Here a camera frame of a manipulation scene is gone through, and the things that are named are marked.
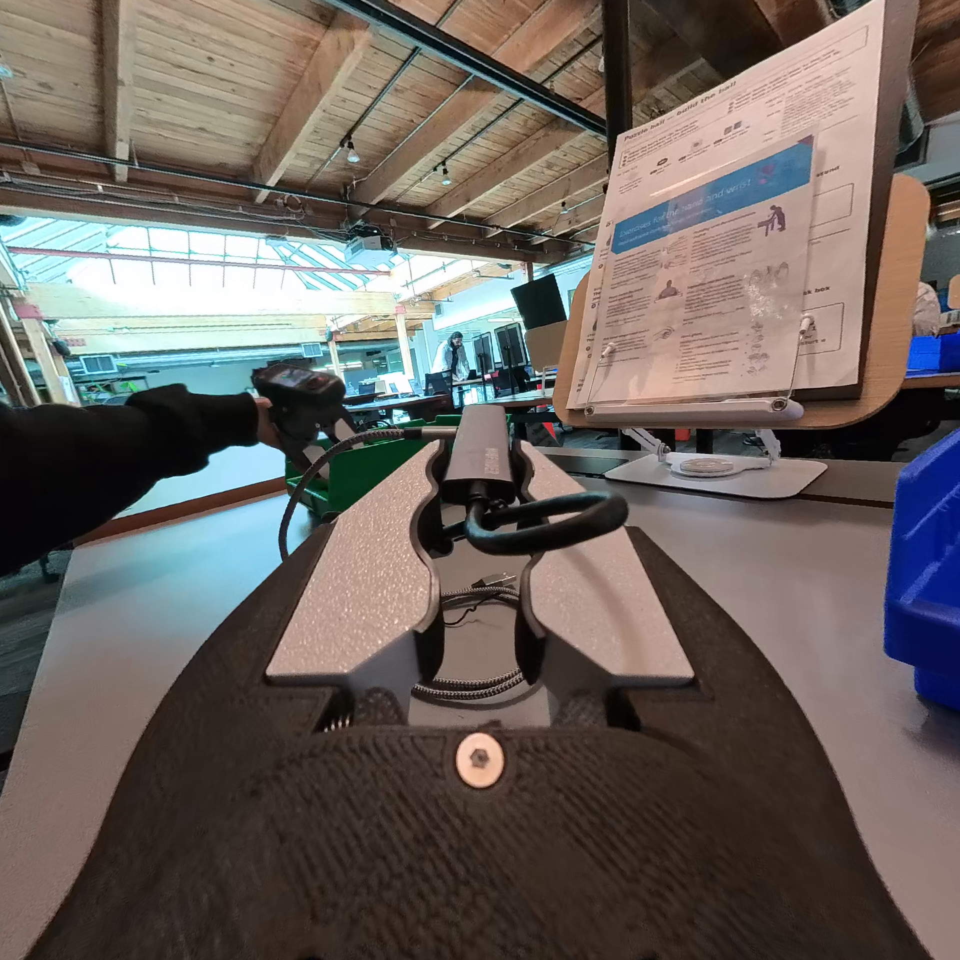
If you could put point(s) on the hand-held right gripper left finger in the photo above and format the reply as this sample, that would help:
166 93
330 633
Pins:
352 592

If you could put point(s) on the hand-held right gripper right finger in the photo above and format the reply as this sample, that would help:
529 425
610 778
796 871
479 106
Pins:
607 607

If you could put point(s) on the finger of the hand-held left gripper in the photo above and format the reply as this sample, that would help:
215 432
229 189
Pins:
343 426
311 457

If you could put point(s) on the green plastic bin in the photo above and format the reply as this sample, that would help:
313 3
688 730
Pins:
360 472

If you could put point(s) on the grey USB hub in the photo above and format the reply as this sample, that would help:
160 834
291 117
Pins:
480 450

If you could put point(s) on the blue plastic bin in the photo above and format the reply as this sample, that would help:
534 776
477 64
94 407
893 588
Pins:
926 585

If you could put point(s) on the person's left forearm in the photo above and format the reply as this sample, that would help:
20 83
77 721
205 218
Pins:
112 465

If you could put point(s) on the white desk wooden edge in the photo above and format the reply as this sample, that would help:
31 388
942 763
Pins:
225 480

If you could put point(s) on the grey desk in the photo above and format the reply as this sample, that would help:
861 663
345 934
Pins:
750 600

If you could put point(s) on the person's left hand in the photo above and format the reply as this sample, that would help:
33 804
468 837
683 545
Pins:
266 424

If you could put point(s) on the white ceiling projector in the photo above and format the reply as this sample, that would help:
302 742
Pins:
371 253

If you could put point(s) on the small wooden document stand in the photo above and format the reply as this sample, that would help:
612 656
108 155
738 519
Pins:
541 346

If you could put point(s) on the black monitor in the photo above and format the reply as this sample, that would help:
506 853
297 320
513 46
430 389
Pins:
538 300

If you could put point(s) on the blue banner leaflet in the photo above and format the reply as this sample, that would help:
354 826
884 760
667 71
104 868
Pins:
697 300

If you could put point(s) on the white instruction sheet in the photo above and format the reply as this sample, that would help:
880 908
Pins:
836 240

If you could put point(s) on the black vertical pole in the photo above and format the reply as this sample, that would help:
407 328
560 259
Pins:
616 75

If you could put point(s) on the black ceiling rail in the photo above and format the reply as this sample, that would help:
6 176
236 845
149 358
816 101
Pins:
480 64

